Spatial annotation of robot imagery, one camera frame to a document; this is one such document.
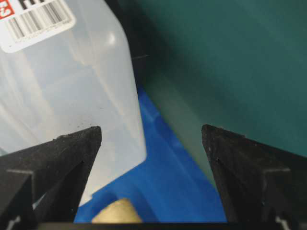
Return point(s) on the translucent plastic tool box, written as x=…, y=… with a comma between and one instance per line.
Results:
x=80, y=78

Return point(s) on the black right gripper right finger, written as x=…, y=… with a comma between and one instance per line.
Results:
x=259, y=185

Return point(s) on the white Free Case label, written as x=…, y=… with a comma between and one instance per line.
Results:
x=24, y=23

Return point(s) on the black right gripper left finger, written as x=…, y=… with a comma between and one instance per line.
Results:
x=45, y=183

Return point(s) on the blue plastic tray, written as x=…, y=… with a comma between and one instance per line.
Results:
x=167, y=187

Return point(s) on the brass coloured round object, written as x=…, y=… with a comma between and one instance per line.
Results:
x=119, y=212

